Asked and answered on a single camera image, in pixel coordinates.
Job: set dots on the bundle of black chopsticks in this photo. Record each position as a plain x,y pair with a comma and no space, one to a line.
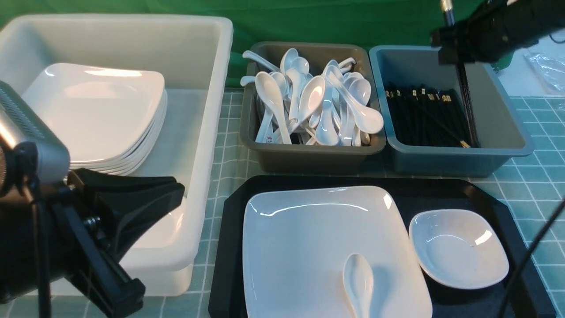
425,116

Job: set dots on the black serving tray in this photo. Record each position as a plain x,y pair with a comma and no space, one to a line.
528,297

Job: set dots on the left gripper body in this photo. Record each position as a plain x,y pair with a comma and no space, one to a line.
79,243

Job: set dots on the white spoon front left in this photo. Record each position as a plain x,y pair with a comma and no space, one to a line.
271,89

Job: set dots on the stack of white square plates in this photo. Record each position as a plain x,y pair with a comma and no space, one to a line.
108,119

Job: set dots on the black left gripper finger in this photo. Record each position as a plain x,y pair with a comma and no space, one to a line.
118,210

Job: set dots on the white square rice plate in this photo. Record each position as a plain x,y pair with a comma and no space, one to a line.
296,243

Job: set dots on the small white bowl in tub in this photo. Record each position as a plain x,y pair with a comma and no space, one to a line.
165,231

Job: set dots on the white spoon long right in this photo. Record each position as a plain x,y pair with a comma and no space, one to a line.
357,96

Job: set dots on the grey spoon bin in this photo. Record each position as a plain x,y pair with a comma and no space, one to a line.
309,159

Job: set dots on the white ceramic spoon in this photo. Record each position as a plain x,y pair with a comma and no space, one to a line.
358,283

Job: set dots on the blue chopstick bin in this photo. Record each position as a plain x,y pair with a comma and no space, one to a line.
501,133

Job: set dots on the clear plastic bag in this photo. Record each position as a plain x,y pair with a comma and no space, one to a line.
550,69

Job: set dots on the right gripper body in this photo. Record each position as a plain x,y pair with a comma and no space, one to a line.
496,29

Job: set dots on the white spoon centre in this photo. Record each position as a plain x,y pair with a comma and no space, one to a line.
310,100

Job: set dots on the black chopstick pair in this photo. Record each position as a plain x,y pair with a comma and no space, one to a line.
467,105

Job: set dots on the small white sauce dish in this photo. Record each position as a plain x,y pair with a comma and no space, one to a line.
458,249

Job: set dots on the large white plastic tub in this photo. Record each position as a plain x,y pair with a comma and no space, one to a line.
192,53

